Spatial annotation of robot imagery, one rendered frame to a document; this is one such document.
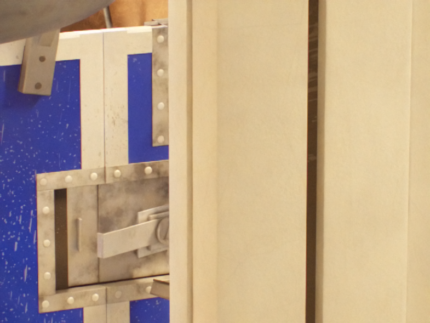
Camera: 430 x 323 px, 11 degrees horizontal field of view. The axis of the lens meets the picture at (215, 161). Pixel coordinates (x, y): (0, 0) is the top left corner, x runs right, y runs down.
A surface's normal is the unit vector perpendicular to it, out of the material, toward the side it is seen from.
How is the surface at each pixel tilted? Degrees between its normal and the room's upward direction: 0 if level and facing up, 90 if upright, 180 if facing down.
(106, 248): 90
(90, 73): 90
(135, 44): 90
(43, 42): 120
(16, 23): 132
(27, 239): 90
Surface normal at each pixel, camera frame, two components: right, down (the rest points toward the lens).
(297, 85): 0.32, 0.22
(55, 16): 0.53, 0.76
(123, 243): 0.74, 0.15
